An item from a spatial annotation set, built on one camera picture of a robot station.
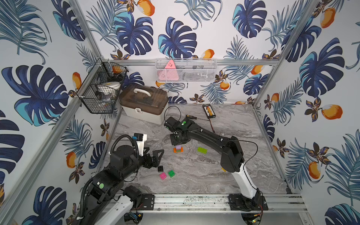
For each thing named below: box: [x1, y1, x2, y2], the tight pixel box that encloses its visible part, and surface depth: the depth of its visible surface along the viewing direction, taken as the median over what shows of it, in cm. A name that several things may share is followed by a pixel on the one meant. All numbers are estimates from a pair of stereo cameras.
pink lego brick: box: [159, 172, 168, 180], surface depth 85 cm
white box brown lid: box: [119, 83, 169, 125], surface depth 101 cm
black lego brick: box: [157, 165, 164, 173], surface depth 87 cm
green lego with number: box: [167, 169, 176, 179], surface depth 85 cm
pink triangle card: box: [158, 59, 180, 82], surface depth 92 cm
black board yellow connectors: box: [202, 103, 217, 119], surface depth 116 cm
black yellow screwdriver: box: [185, 114, 210, 121], surface depth 112 cm
